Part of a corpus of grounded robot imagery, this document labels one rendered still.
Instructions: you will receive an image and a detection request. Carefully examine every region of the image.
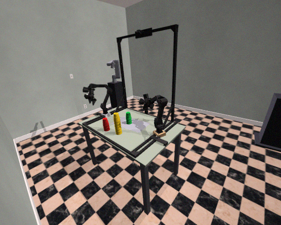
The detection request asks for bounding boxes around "pale lavender flat mat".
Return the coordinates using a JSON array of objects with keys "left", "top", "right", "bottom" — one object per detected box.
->
[{"left": 120, "top": 116, "right": 150, "bottom": 133}]

